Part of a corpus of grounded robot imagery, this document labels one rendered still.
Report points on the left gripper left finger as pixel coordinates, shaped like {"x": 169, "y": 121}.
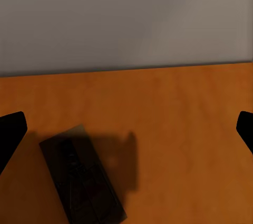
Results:
{"x": 12, "y": 129}

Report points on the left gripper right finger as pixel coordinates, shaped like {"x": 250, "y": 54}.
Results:
{"x": 245, "y": 128}

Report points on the mousetrap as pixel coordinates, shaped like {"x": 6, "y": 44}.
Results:
{"x": 84, "y": 188}

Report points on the cabinet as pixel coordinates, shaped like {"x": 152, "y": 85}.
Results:
{"x": 166, "y": 138}

